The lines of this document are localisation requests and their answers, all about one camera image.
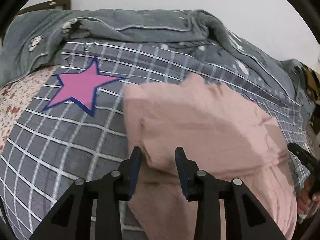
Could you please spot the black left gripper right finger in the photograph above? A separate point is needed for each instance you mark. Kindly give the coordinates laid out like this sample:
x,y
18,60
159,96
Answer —
x,y
245,217

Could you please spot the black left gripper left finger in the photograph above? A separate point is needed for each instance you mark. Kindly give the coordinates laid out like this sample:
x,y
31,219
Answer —
x,y
70,217

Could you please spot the pink knit sweater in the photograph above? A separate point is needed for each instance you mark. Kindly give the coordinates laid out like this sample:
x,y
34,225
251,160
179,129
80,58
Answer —
x,y
226,134

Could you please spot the brown clothes pile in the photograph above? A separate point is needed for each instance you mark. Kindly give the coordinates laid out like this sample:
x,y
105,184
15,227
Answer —
x,y
312,83

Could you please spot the right hand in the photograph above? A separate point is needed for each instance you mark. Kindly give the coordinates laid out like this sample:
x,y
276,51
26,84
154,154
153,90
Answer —
x,y
307,206

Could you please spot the grey checked star blanket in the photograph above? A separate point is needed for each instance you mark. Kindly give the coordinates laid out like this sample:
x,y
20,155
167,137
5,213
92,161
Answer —
x,y
48,148

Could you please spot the floral bed sheet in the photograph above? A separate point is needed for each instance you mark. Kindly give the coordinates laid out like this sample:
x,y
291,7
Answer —
x,y
16,96

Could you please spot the grey-green fleece blanket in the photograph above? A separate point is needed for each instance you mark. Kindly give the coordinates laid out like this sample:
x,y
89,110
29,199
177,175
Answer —
x,y
33,38

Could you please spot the dark wooden headboard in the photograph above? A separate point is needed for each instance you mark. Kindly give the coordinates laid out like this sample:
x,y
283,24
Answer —
x,y
48,5

